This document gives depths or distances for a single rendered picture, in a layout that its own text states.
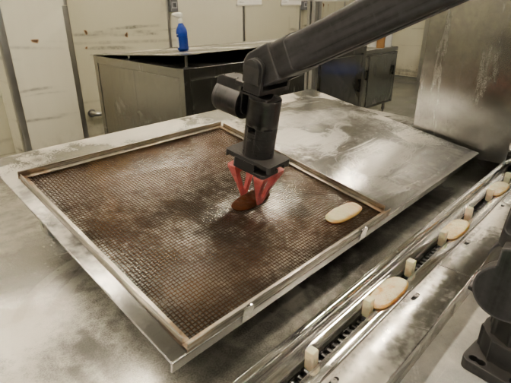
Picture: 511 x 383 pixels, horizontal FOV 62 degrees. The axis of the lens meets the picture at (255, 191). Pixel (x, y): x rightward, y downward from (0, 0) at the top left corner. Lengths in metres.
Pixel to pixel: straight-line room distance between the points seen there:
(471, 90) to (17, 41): 3.25
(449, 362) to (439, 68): 0.90
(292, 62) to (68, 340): 0.52
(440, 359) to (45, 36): 3.64
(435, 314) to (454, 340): 0.05
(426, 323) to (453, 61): 0.86
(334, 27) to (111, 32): 3.95
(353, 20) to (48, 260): 0.68
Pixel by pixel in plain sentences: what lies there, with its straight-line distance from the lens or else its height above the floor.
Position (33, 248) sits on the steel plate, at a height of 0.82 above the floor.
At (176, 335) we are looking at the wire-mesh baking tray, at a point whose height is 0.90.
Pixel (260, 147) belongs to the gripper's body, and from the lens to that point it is 0.73.
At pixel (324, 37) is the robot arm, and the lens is 0.63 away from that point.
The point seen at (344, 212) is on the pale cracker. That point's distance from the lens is 0.82.
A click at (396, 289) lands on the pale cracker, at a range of 0.71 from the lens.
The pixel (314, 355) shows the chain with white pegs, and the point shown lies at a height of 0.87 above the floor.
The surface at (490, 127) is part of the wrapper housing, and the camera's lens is 1.34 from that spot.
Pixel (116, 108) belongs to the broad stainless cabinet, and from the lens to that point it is 3.08.
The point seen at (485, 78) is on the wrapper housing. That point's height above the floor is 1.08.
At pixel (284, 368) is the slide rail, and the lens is 0.58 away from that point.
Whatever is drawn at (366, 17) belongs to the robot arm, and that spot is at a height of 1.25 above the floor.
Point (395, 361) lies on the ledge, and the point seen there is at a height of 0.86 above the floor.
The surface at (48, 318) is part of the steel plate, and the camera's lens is 0.76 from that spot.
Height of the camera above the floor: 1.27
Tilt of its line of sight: 24 degrees down
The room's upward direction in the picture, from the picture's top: straight up
